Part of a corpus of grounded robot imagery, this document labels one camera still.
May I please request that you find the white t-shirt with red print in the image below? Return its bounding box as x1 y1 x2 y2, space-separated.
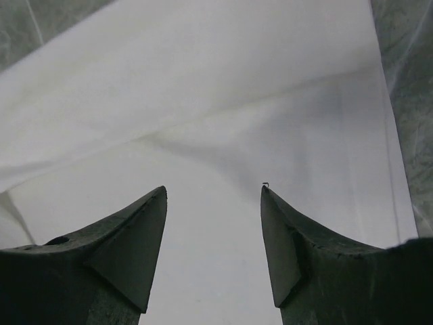
1 1 417 324

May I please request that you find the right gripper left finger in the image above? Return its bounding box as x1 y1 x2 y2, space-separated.
1 186 167 324

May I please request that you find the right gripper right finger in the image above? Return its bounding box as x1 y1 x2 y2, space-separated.
260 186 432 324

